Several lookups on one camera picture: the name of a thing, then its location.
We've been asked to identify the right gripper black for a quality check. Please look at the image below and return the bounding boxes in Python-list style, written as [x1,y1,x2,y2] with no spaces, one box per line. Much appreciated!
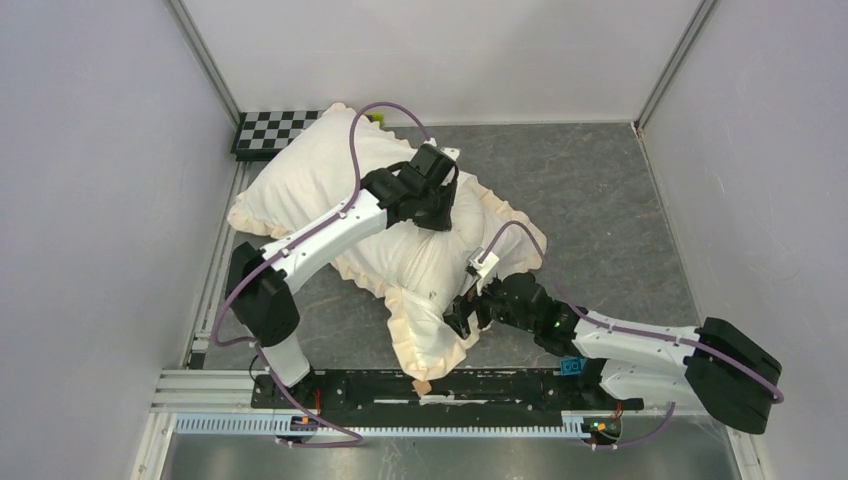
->
[439,270,536,342]

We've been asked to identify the grey pillowcase with cream ruffle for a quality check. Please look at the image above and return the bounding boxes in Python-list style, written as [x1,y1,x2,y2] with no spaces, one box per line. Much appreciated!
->
[227,103,547,381]

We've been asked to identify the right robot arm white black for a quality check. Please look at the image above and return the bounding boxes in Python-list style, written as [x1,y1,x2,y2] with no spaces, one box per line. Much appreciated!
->
[443,273,785,435]

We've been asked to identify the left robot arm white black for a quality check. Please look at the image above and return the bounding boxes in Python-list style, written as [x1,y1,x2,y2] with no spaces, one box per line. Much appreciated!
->
[221,142,460,408]

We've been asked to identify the white pillow insert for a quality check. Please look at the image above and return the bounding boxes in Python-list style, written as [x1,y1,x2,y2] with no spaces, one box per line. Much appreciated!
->
[359,185,485,313]

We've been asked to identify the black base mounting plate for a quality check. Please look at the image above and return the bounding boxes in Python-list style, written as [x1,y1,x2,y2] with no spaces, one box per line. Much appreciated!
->
[289,368,644,427]

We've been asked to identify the small tan cube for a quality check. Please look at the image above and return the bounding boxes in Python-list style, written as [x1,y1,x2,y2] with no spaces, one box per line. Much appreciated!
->
[412,380,433,397]

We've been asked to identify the blue toy brick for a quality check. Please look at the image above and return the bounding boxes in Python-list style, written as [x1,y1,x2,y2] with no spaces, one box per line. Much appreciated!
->
[560,357,588,376]

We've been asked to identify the black white checkerboard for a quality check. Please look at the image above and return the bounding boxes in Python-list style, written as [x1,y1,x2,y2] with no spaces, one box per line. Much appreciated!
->
[230,110,323,161]

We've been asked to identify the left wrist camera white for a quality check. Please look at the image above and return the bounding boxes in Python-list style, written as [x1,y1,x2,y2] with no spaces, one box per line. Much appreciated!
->
[439,147,461,162]

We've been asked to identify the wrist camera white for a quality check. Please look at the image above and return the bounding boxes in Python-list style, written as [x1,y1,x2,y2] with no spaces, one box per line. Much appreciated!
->
[439,147,461,162]
[466,248,499,280]

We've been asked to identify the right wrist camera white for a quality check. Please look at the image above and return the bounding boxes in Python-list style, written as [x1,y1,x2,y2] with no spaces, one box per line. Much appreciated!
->
[466,248,499,280]

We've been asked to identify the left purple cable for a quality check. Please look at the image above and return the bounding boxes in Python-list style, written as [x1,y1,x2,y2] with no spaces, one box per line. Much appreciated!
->
[210,101,432,449]

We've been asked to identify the light blue cable duct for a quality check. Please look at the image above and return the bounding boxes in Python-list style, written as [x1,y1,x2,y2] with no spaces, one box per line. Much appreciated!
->
[173,413,612,440]

